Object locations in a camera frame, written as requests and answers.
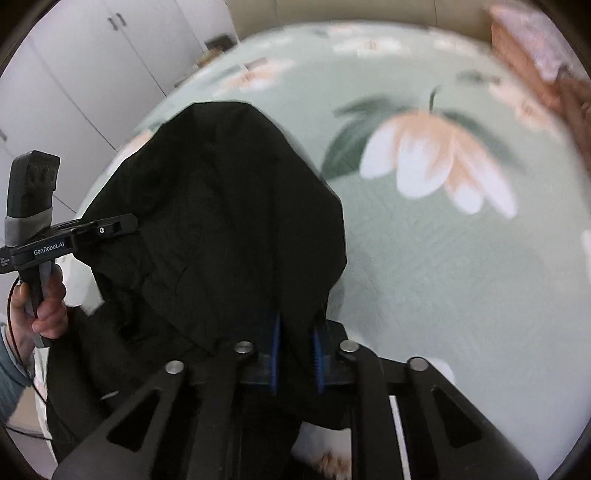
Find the white wardrobe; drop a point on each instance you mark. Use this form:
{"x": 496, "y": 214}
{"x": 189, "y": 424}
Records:
{"x": 87, "y": 74}

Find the bedside table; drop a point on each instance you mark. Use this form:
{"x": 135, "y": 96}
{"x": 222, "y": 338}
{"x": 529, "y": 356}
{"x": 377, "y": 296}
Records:
{"x": 214, "y": 48}

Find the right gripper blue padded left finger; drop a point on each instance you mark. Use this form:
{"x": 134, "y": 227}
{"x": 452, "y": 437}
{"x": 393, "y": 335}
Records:
{"x": 269, "y": 345}

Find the grey sleeve left forearm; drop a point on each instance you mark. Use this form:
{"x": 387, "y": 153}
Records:
{"x": 14, "y": 380}

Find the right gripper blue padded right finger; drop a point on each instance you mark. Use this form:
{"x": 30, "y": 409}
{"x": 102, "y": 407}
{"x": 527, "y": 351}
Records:
{"x": 330, "y": 369}

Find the pink folded blanket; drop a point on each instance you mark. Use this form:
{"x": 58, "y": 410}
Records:
{"x": 527, "y": 39}

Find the floral green bed sheet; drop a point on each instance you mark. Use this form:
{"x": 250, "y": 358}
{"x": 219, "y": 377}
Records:
{"x": 467, "y": 212}

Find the beige padded headboard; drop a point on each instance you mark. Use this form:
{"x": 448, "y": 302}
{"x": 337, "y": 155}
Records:
{"x": 465, "y": 17}

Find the black hooded jacket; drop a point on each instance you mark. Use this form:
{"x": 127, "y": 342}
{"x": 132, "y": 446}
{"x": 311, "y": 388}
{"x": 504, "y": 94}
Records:
{"x": 237, "y": 239}

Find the person's left hand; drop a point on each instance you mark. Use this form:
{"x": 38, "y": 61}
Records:
{"x": 51, "y": 320}

